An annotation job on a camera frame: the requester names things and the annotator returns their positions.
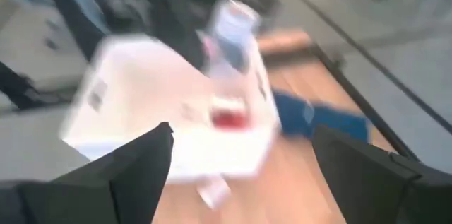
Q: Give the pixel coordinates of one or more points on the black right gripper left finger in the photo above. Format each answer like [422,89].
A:
[102,192]

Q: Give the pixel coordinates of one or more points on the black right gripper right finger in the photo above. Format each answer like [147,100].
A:
[381,192]

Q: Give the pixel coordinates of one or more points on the clear bottle with white cap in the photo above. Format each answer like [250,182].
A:
[233,22]

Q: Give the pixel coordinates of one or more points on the white perforated plastic basket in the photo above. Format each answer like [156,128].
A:
[141,86]

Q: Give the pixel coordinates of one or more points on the short cream knit bandage roll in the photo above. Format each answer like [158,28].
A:
[213,192]

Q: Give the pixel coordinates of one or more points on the blue cloth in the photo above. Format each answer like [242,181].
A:
[293,114]

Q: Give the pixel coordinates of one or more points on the black aluminium table frame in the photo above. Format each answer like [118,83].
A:
[370,110]

